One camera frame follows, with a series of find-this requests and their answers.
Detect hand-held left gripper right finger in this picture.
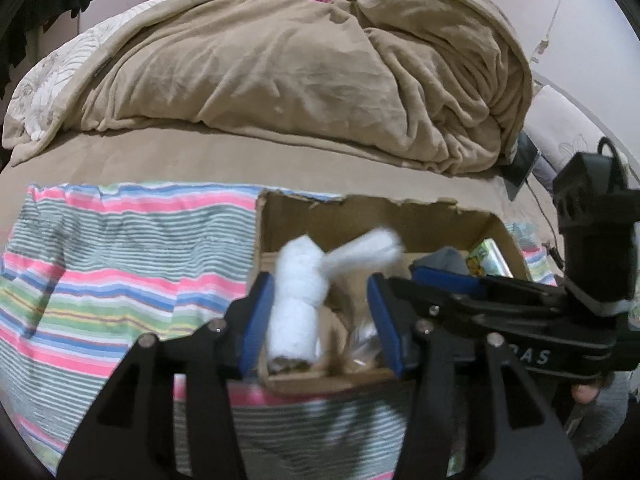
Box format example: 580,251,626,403
367,272,583,480

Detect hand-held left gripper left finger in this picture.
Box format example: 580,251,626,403
57,272,276,480

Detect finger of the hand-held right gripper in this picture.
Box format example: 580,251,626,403
412,266,567,306
390,278,567,334

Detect white towel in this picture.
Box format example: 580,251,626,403
320,226,407,281
264,237,327,370

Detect brown cardboard box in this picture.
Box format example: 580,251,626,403
247,187,535,397

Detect person's right forearm grey sleeve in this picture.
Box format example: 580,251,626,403
564,371,640,462

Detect person's right hand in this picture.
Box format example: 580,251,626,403
571,381,603,407

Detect grey cloth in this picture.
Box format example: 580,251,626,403
419,246,472,277

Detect clear plastic bag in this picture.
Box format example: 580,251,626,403
344,317,387,367

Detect green yellow packet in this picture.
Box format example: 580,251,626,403
466,238,517,279

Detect black tablet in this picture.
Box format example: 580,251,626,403
501,131,542,202

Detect striped colourful cloth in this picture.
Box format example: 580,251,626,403
0,182,563,480

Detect white floral pillow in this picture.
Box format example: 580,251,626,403
524,84,618,192

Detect beige bed sheet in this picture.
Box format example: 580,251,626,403
0,125,563,283

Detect beige fleece blanket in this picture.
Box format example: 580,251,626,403
2,0,535,177

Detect white floral quilt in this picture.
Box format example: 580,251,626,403
2,0,168,145

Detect thin wall cable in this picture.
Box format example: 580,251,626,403
529,0,572,63

